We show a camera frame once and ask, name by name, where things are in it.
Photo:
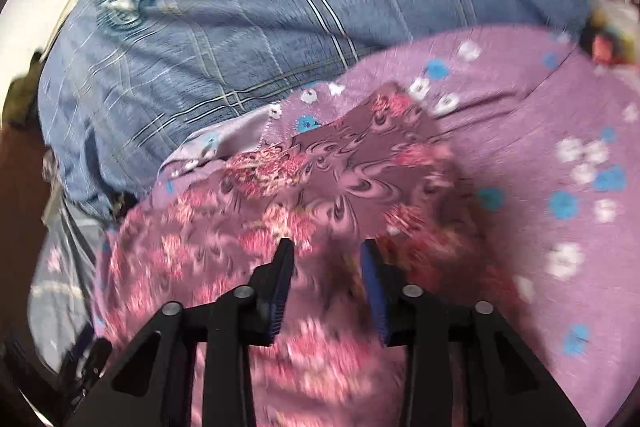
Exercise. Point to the blue plaid quilt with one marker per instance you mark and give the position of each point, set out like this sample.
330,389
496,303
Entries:
280,7

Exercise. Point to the reddish brown headboard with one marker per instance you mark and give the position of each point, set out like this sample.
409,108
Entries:
22,192

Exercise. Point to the grey star-print pillow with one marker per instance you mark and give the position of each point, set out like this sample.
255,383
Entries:
65,272

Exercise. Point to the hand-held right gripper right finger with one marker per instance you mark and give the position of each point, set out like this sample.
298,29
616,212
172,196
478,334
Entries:
374,292

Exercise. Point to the purple flowered bedsheet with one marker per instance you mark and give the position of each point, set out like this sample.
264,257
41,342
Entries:
540,147

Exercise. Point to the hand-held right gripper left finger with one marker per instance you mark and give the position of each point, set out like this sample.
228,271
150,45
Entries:
280,287

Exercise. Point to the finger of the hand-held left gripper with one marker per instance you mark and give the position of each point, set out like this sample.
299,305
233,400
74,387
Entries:
92,362

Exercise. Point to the brown clothes heap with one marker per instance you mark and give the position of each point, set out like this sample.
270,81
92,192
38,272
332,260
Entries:
25,94

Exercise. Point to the purple floral shirt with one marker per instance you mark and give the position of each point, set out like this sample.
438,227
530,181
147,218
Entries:
325,187

